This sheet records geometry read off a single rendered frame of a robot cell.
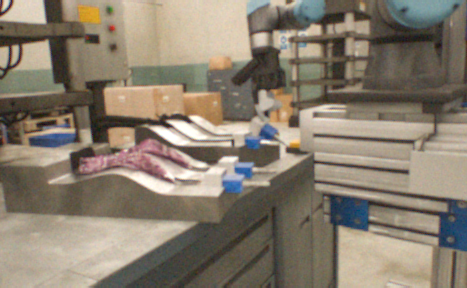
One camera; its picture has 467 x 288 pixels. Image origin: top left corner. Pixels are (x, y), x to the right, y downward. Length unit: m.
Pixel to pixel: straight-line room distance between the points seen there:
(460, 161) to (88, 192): 0.69
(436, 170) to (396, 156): 0.15
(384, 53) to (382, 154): 0.19
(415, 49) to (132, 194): 0.61
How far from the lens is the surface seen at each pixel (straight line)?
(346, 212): 0.93
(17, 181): 0.98
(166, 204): 0.79
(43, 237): 0.83
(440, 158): 0.67
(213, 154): 1.08
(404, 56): 0.80
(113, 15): 1.92
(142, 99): 5.18
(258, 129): 1.16
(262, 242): 1.21
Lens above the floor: 1.09
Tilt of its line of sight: 11 degrees down
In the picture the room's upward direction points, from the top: 3 degrees counter-clockwise
